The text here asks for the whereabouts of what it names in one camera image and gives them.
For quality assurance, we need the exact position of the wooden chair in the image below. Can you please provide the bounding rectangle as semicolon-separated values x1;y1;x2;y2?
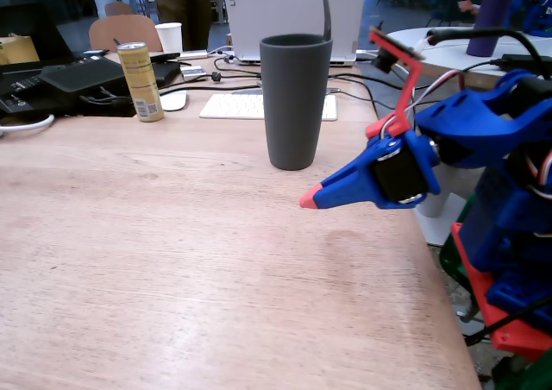
103;1;135;18
88;14;164;53

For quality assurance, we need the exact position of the black laptop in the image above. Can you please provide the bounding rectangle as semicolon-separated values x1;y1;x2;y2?
0;2;136;119

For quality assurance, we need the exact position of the tall gray cup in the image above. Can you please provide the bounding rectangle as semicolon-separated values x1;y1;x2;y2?
259;34;335;172

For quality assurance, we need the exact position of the black base cable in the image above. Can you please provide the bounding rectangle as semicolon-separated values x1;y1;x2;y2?
464;292;552;347

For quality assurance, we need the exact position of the thick black camera cable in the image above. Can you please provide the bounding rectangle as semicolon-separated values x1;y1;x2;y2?
426;25;551;80

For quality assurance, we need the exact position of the purple bottle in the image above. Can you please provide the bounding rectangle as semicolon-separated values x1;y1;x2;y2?
465;0;517;58

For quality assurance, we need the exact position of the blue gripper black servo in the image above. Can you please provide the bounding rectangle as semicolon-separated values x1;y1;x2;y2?
299;129;442;211

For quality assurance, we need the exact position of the long black table cable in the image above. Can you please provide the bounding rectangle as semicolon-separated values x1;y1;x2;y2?
158;83;262;98

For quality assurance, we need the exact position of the black cable with plug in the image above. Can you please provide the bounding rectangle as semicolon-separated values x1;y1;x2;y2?
210;53;263;83

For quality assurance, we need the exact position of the white cable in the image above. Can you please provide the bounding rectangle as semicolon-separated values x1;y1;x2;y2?
0;113;56;139

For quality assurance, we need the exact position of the white laptop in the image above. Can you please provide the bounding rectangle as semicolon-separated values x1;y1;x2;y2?
220;0;368;67

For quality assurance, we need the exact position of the black power adapter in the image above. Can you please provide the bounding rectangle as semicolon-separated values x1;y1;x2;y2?
491;53;552;74

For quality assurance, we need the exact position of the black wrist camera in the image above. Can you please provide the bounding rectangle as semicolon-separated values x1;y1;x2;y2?
371;47;396;74

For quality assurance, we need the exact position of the green clamp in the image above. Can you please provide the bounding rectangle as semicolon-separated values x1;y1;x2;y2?
491;349;552;390
438;193;480;309

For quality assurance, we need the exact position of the red camera mount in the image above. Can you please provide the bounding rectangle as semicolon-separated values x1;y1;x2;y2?
365;25;427;139

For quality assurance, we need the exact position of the white keyboard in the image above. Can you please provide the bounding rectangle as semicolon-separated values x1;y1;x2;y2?
198;93;339;123

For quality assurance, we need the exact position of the person in brown trousers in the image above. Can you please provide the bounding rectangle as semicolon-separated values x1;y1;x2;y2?
148;0;213;53

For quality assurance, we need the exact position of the silver card pack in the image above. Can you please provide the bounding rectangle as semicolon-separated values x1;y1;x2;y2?
180;65;209;83

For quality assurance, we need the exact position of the white paper cup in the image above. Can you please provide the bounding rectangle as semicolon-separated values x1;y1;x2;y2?
154;22;185;54

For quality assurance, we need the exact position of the red robot base plate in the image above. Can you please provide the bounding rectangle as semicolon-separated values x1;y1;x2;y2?
450;222;552;363

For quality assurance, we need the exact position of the blue background robot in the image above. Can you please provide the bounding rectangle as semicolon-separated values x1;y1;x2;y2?
508;0;552;37

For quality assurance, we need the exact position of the fork with gray taped handle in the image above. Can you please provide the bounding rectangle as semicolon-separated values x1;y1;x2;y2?
321;0;334;44

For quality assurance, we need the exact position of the yellow drink can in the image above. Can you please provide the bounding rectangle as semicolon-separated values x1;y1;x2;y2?
116;41;166;123

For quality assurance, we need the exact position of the black case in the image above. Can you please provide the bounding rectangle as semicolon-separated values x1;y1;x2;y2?
149;60;183;90

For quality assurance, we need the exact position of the brown cardboard box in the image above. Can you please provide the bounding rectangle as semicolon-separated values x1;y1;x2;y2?
0;34;41;66

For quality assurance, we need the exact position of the white red servo wire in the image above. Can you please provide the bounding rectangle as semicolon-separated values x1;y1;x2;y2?
381;68;465;139

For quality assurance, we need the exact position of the black flat box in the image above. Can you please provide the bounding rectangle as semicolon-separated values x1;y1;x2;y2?
39;56;127;93

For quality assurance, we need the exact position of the white computer mouse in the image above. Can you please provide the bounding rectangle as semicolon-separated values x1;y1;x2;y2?
158;89;189;112

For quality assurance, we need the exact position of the wooden bar stool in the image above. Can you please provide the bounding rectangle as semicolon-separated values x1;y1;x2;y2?
209;0;229;24

